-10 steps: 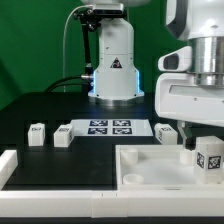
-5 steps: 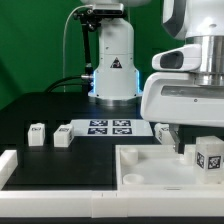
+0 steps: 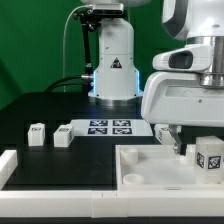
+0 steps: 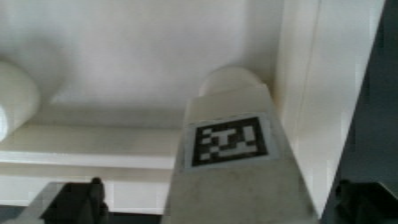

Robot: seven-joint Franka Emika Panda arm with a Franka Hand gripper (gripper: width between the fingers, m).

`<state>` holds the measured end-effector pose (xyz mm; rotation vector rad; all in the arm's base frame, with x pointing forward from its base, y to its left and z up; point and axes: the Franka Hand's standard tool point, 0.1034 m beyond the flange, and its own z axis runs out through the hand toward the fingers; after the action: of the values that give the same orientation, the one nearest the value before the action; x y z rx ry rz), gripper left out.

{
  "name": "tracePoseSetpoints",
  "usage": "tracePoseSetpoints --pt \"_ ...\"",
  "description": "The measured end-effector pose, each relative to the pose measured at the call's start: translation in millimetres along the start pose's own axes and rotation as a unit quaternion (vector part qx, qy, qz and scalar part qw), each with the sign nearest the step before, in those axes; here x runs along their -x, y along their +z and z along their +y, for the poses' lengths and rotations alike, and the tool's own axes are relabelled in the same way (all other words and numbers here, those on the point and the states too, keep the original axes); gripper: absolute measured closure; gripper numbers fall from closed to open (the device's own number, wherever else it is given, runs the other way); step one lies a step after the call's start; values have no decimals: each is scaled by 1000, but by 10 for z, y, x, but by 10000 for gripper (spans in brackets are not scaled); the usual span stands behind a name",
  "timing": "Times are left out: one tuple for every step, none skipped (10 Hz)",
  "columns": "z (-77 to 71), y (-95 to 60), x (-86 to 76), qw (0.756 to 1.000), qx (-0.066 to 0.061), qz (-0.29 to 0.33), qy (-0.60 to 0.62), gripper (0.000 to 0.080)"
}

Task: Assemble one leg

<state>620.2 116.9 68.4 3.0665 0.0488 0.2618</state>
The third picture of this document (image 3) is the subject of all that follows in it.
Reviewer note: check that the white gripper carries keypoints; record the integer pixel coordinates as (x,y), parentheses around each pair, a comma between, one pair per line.
(179,99)

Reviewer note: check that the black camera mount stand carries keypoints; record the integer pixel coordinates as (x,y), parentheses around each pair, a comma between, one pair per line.
(86,40)

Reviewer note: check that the white U-shaped obstacle fence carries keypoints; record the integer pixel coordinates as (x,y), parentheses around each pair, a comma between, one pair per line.
(103,203)

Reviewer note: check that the white sheet with fiducial tags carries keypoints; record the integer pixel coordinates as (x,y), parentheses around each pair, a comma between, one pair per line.
(111,127)

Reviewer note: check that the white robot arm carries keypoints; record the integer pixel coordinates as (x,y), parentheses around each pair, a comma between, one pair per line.
(194,21)

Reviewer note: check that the white square table top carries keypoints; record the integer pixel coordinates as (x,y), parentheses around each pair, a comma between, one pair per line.
(156,167)

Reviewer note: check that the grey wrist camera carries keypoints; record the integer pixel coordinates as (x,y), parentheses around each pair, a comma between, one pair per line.
(193,57)

